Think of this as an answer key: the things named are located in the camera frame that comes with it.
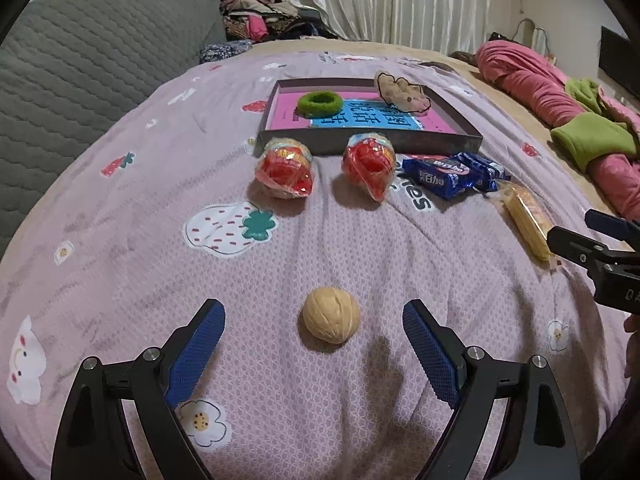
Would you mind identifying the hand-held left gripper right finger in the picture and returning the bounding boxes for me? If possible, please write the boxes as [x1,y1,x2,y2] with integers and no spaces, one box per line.
[402,299,583,480]

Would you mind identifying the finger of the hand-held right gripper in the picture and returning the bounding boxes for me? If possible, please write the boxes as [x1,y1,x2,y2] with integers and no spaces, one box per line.
[546,226,618,272]
[585,209,640,243]

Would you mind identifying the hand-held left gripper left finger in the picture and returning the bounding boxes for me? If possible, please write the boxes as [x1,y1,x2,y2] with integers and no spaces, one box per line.
[51,298,227,480]

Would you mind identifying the yellow cracker packet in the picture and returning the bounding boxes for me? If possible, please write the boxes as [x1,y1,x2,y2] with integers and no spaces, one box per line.
[492,182,561,266]

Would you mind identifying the walnut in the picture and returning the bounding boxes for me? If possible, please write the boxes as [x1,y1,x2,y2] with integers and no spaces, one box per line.
[302,286,361,345]

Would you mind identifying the blue cookie packet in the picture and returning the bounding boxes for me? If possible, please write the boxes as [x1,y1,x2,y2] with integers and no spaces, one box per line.
[401,155,476,200]
[455,151,512,193]

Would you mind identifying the red chocolate egg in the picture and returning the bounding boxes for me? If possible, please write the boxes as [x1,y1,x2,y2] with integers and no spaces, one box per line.
[341,131,398,203]
[254,137,315,201]

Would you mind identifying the shallow dark cardboard box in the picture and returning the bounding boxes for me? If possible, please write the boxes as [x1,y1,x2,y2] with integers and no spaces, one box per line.
[254,78,484,157]

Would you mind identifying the person's right hand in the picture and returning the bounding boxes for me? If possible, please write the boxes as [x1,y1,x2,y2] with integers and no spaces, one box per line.
[623,311,640,380]

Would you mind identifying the green cloth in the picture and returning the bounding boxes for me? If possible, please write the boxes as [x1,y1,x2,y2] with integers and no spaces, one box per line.
[550,77,640,172]

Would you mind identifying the pink strawberry printed blanket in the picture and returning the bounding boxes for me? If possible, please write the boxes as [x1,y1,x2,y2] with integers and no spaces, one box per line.
[0,50,632,480]

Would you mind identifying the pink quilt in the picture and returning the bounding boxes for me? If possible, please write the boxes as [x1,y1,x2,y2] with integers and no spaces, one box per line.
[475,40,640,222]

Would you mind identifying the black television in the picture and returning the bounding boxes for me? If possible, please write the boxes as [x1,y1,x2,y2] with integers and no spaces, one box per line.
[599,25,632,97]

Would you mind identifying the beige plush cookie toy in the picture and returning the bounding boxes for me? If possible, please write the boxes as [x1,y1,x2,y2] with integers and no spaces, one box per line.
[375,71,432,113]

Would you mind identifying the pink and blue book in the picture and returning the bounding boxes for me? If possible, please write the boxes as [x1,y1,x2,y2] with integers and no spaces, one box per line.
[267,91,463,135]

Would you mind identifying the green hair scrunchie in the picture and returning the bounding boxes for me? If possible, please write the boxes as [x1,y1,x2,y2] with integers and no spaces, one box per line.
[297,92,345,116]

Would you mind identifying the grey quilted headboard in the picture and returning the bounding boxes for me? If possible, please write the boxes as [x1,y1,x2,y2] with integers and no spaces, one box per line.
[0,0,228,257]

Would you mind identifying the blue floral cloth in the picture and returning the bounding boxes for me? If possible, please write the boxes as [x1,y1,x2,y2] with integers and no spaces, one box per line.
[200,40,254,65]

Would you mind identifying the white curtain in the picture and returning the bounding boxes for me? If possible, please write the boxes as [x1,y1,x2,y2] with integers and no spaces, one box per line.
[290,0,493,54]

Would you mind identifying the pile of clothes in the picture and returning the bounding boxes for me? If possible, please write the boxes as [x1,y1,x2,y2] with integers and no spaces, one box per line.
[217,0,342,43]

